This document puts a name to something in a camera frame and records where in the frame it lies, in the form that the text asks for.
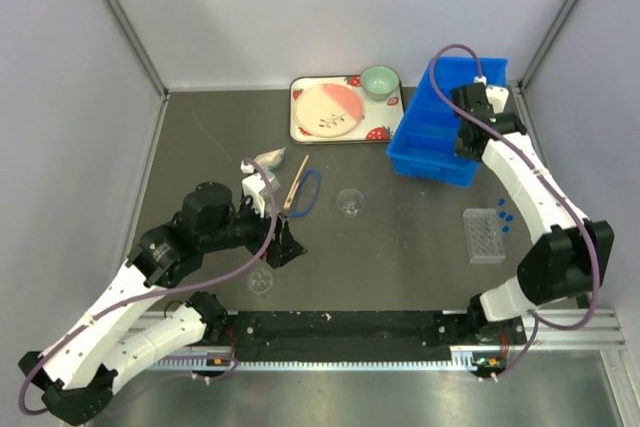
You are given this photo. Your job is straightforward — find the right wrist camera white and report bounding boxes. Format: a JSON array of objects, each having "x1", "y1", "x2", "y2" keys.
[{"x1": 474, "y1": 76, "x2": 509, "y2": 114}]

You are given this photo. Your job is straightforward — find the strawberry pattern tray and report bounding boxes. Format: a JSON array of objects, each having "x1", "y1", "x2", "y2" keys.
[{"x1": 289, "y1": 75, "x2": 406, "y2": 144}]

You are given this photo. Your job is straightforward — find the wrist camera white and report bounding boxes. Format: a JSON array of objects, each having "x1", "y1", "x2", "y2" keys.
[
  {"x1": 240, "y1": 161, "x2": 280, "y2": 218},
  {"x1": 474, "y1": 76, "x2": 509, "y2": 114}
]

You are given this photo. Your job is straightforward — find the grey slotted cable duct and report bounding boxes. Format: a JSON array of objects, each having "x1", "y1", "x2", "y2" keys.
[{"x1": 149, "y1": 350, "x2": 479, "y2": 372}]

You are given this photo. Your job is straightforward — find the wooden tweezers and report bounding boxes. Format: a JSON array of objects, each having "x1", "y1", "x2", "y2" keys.
[{"x1": 283, "y1": 155, "x2": 310, "y2": 211}]

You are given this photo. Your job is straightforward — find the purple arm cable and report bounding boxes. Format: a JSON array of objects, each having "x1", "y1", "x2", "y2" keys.
[
  {"x1": 18, "y1": 157, "x2": 279, "y2": 416},
  {"x1": 429, "y1": 43, "x2": 601, "y2": 383}
]

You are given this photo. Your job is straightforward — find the plastic bag with contents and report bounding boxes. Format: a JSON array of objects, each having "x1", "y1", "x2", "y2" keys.
[{"x1": 255, "y1": 147, "x2": 286, "y2": 171}]

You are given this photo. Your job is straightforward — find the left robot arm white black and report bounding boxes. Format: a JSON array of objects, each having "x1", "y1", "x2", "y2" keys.
[{"x1": 18, "y1": 182, "x2": 306, "y2": 426}]

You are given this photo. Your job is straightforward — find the clear glass flask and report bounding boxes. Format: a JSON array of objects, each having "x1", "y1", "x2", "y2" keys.
[{"x1": 336, "y1": 188, "x2": 366, "y2": 218}]

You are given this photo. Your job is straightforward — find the pink cream plate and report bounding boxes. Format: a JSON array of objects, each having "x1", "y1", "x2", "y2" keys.
[{"x1": 293, "y1": 83, "x2": 364, "y2": 139}]

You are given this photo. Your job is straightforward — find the green ceramic bowl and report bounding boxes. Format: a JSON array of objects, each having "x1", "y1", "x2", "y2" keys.
[{"x1": 360, "y1": 65, "x2": 400, "y2": 101}]

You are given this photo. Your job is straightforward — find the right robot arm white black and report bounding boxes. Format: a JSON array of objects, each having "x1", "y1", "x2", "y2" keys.
[{"x1": 451, "y1": 81, "x2": 614, "y2": 343}]

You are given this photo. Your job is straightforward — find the clear test tube rack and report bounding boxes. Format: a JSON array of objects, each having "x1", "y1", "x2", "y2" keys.
[{"x1": 463, "y1": 208, "x2": 506, "y2": 264}]

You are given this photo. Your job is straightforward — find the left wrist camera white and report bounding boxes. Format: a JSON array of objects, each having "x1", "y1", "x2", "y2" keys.
[{"x1": 240, "y1": 161, "x2": 280, "y2": 218}]

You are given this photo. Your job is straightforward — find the blue plastic bin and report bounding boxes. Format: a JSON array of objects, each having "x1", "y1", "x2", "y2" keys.
[{"x1": 386, "y1": 56, "x2": 508, "y2": 187}]

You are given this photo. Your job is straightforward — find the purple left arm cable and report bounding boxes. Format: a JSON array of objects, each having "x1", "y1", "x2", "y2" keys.
[{"x1": 18, "y1": 157, "x2": 279, "y2": 416}]

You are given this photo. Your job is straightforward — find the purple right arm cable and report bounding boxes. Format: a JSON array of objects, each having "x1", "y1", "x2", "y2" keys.
[{"x1": 429, "y1": 43, "x2": 601, "y2": 383}]

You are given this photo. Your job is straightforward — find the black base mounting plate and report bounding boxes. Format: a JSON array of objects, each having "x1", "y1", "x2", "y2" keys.
[{"x1": 169, "y1": 310, "x2": 506, "y2": 362}]

